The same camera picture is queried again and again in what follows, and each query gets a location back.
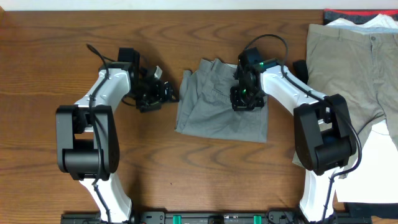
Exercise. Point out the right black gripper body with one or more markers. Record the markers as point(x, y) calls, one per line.
point(247, 99)

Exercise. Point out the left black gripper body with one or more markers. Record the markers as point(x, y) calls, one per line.
point(151, 95)

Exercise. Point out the grey shorts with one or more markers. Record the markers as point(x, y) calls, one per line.
point(205, 108)

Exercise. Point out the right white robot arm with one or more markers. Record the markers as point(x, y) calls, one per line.
point(324, 138)

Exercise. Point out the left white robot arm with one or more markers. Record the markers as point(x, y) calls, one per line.
point(87, 141)

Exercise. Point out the black garment under khaki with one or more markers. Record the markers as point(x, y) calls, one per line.
point(301, 70)

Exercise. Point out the khaki shorts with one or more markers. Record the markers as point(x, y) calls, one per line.
point(361, 67)

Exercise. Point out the dark red-striped garment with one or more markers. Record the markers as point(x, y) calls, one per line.
point(357, 17)

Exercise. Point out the light blue garment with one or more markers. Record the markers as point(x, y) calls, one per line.
point(369, 30)

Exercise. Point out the white garment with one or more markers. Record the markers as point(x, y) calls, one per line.
point(375, 180)

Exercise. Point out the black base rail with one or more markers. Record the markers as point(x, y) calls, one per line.
point(271, 217)

